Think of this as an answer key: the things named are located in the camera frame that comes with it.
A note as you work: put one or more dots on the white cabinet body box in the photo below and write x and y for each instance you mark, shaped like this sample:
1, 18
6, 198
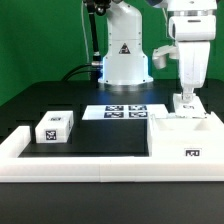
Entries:
178, 138

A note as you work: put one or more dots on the white cabinet door panel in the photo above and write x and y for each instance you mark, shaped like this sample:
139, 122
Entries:
188, 109

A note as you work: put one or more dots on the white base marker sheet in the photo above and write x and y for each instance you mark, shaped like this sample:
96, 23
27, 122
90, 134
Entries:
133, 111

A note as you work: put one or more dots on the white cabinet top block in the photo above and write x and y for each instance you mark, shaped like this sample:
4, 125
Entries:
54, 127

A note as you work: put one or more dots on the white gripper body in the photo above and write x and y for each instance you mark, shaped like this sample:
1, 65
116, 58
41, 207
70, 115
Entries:
192, 36

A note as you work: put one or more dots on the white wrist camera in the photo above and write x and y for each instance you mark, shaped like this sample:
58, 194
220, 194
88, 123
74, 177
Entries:
159, 55

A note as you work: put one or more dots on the white U-shaped workspace fence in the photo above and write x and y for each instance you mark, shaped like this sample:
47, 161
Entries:
14, 168

